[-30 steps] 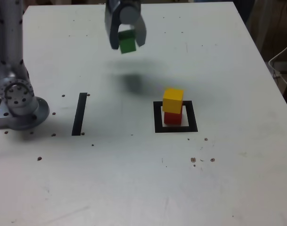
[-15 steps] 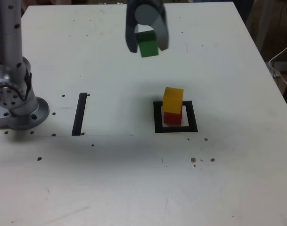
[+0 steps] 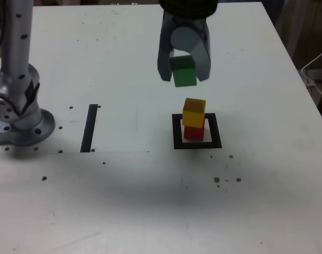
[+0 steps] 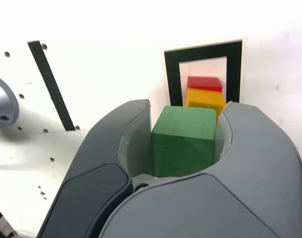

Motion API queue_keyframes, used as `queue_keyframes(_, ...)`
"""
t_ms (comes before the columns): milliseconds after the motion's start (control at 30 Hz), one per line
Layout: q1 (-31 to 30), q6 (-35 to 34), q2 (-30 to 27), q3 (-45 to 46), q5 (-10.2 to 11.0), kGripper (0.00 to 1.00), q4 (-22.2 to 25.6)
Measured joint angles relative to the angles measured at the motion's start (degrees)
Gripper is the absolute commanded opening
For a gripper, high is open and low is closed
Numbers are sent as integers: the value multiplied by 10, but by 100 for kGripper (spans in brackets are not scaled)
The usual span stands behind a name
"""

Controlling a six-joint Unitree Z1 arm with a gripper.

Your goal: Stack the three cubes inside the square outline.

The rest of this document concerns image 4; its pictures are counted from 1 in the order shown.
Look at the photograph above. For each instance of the yellow cube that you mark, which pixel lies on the yellow cube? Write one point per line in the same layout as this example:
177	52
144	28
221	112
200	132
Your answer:
205	99

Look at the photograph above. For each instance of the black tape square outline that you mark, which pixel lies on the black tape square outline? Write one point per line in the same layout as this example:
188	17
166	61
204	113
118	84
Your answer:
171	79

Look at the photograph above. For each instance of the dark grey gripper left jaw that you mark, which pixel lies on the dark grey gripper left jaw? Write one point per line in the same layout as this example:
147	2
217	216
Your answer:
96	173

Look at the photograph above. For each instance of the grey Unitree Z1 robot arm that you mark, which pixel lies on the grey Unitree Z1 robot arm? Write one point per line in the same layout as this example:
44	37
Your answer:
4	104

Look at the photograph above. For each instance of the red cube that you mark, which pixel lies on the red cube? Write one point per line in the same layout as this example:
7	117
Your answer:
202	83

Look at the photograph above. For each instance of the black tape strip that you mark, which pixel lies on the black tape strip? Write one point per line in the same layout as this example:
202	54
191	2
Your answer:
46	77

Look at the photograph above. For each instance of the green cube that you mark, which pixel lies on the green cube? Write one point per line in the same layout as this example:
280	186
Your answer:
183	143

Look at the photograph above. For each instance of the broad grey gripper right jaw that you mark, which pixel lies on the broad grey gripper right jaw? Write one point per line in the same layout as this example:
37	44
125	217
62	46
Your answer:
227	196

